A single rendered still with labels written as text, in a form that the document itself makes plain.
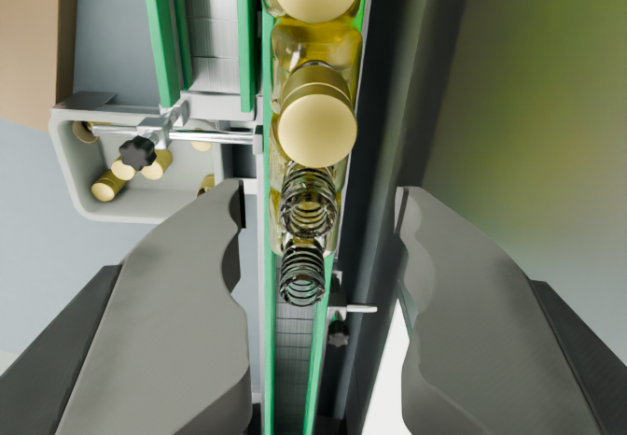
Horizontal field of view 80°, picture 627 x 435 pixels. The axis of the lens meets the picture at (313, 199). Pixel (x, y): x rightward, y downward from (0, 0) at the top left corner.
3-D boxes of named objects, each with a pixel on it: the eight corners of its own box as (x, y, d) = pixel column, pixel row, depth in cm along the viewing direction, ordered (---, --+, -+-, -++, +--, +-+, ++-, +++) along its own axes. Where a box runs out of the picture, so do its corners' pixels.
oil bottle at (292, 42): (337, 57, 41) (357, 135, 23) (285, 54, 41) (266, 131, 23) (341, -1, 38) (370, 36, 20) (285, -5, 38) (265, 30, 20)
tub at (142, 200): (235, 198, 66) (226, 228, 58) (104, 190, 65) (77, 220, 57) (229, 99, 56) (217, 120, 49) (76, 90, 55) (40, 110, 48)
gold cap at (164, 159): (151, 166, 60) (141, 179, 57) (147, 146, 59) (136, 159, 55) (174, 167, 61) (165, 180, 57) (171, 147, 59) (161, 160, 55)
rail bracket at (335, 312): (366, 277, 59) (380, 352, 48) (323, 275, 59) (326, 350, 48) (369, 258, 57) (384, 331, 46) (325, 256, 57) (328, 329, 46)
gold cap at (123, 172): (125, 166, 60) (113, 180, 57) (120, 146, 59) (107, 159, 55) (147, 168, 61) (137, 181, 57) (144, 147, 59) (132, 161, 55)
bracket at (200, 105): (260, 107, 51) (254, 127, 45) (189, 103, 50) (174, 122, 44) (260, 80, 49) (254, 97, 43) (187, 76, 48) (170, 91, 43)
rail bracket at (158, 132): (270, 127, 45) (257, 179, 34) (126, 119, 44) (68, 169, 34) (270, 103, 43) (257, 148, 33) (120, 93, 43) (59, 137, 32)
